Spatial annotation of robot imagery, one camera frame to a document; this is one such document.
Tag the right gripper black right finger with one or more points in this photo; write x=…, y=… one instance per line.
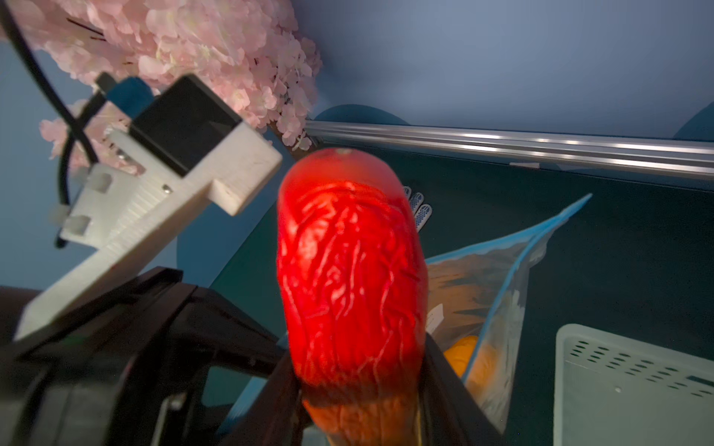
x=448, y=414

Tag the large orange mango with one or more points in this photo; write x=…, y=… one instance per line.
x=484, y=367

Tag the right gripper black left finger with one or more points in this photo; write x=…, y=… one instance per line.
x=276, y=416

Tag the aluminium frame back bar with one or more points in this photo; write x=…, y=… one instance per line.
x=664, y=157

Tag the clear zip-top bag blue zipper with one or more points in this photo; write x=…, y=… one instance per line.
x=478, y=290

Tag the pink cherry blossom tree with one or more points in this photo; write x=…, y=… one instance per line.
x=249, y=53

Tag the pale green perforated plastic basket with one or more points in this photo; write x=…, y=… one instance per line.
x=614, y=390

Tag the red orange mango top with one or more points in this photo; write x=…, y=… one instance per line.
x=354, y=286

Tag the blue dotted work glove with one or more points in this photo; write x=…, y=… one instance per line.
x=422, y=211

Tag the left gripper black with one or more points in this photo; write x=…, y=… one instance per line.
x=130, y=367

